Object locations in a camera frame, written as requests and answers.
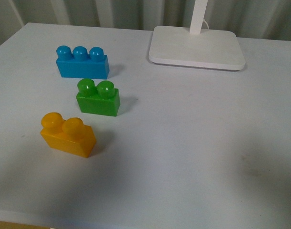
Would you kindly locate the yellow two-stud toy block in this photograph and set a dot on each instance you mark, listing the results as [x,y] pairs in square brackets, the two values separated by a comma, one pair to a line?
[71,135]

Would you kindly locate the green two-stud toy block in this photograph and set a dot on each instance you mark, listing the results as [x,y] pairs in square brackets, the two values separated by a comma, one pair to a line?
[100,99]

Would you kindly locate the blue three-stud toy block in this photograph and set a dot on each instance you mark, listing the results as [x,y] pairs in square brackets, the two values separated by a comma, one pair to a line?
[81,63]

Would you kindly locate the white desk lamp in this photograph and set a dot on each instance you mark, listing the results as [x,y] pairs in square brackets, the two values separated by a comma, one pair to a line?
[196,46]

